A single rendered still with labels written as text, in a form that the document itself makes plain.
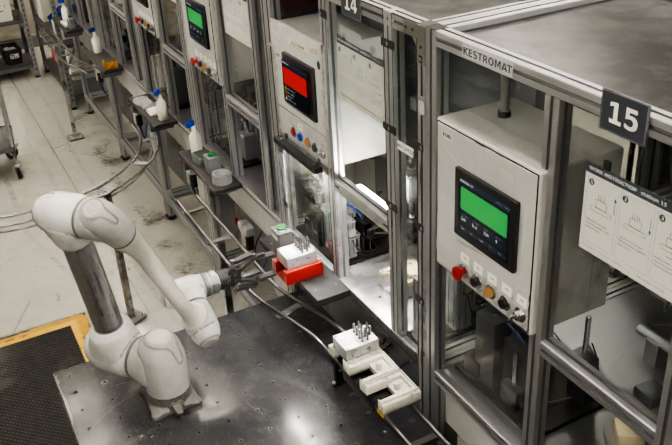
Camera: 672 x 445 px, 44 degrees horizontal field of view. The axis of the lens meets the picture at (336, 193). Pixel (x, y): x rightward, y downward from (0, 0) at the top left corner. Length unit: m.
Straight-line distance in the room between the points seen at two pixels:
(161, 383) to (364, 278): 0.84
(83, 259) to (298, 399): 0.89
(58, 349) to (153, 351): 1.78
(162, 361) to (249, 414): 0.35
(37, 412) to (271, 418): 1.62
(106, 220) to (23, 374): 2.08
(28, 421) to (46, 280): 1.27
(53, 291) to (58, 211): 2.51
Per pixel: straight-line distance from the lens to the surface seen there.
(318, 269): 3.19
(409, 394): 2.69
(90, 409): 3.13
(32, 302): 5.10
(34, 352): 4.66
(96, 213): 2.54
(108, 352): 3.00
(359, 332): 2.82
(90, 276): 2.82
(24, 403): 4.35
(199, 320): 2.90
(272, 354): 3.20
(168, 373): 2.92
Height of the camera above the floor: 2.65
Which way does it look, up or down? 27 degrees down
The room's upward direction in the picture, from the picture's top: 3 degrees counter-clockwise
